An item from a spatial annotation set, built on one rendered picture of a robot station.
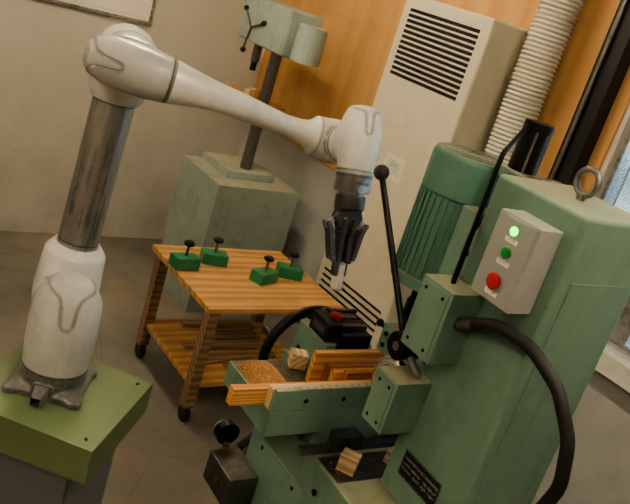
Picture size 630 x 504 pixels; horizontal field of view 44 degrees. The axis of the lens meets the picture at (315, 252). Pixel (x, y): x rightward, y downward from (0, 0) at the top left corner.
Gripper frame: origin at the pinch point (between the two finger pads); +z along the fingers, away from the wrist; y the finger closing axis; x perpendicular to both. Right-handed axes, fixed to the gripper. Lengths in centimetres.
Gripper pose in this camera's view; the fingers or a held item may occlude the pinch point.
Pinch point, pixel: (337, 276)
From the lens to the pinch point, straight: 191.2
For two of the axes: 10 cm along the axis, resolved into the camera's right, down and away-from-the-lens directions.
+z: -1.5, 9.8, 1.2
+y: 8.2, 0.6, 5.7
